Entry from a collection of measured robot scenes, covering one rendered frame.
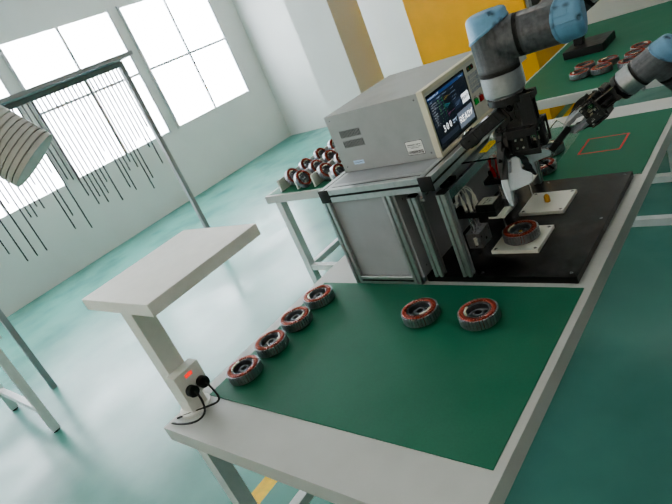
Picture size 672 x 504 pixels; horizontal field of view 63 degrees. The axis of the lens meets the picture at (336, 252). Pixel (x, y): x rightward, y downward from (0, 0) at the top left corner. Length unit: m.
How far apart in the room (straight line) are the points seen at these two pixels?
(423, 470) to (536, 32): 0.85
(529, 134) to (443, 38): 4.60
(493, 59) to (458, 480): 0.79
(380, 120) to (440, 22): 3.93
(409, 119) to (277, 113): 8.21
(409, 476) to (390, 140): 1.00
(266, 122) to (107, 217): 3.25
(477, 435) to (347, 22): 4.94
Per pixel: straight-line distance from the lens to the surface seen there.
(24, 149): 1.58
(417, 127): 1.69
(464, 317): 1.51
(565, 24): 1.05
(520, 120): 1.12
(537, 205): 2.01
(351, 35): 5.77
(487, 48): 1.07
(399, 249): 1.78
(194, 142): 8.70
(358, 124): 1.80
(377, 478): 1.24
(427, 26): 5.71
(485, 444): 1.22
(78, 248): 7.72
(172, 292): 1.34
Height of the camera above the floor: 1.61
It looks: 22 degrees down
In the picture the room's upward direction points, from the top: 24 degrees counter-clockwise
